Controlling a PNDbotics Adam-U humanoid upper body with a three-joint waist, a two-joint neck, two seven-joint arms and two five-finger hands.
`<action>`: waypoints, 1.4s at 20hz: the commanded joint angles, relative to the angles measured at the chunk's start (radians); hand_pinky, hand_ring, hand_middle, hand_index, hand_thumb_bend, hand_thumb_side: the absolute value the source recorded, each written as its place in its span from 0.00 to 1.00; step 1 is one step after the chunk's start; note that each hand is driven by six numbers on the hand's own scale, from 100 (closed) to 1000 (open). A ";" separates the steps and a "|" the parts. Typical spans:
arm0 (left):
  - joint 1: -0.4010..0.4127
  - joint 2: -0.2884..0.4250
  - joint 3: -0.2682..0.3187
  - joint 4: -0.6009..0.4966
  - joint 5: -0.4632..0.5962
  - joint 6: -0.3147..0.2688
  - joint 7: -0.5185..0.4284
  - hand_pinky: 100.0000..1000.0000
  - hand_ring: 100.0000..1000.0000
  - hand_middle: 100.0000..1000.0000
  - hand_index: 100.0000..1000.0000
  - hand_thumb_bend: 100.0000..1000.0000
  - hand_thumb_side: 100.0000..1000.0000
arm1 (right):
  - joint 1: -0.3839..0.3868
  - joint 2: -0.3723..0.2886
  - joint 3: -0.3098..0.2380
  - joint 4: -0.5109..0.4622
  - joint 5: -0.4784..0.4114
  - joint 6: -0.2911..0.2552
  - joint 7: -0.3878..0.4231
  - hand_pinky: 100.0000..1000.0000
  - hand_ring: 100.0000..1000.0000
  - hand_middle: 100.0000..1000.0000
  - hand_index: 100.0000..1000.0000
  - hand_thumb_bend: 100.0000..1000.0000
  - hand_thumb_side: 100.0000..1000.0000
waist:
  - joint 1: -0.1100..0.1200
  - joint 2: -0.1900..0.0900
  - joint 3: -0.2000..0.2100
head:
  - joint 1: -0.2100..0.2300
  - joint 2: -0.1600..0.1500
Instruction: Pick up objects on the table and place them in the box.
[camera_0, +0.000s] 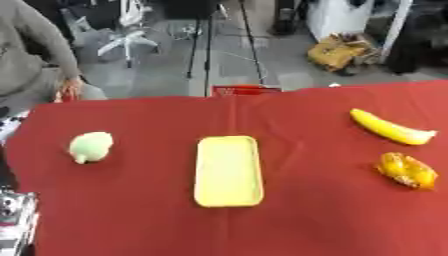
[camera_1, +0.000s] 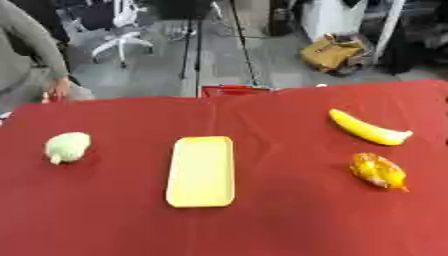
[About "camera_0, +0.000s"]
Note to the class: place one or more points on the person's hand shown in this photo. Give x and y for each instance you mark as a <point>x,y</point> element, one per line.
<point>70,89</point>

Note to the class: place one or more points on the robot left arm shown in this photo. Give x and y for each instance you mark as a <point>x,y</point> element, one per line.
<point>14,220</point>

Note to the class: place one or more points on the red box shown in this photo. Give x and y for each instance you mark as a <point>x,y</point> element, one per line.
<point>244,90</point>

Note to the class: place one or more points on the person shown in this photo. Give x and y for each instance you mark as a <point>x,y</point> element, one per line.
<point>26,56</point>

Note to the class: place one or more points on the pale green toy pear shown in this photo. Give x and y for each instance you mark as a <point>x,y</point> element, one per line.
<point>90,146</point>

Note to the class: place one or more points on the white office chair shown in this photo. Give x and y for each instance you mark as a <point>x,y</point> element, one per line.
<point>127,36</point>

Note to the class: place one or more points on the black tripod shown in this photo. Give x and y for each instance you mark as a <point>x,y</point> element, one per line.
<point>224,43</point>

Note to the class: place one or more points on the yellow rectangular tray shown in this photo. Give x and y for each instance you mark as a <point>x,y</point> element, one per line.
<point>228,171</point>

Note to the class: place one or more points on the tan bag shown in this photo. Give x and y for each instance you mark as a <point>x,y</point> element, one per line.
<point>341,51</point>

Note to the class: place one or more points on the white cabinet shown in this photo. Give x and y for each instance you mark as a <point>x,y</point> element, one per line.
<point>338,18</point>

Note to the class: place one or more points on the yellow toy banana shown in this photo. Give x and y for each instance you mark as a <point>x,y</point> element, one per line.
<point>389,129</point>

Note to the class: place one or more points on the orange yellow toy pepper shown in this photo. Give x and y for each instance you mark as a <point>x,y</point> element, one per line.
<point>408,170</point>

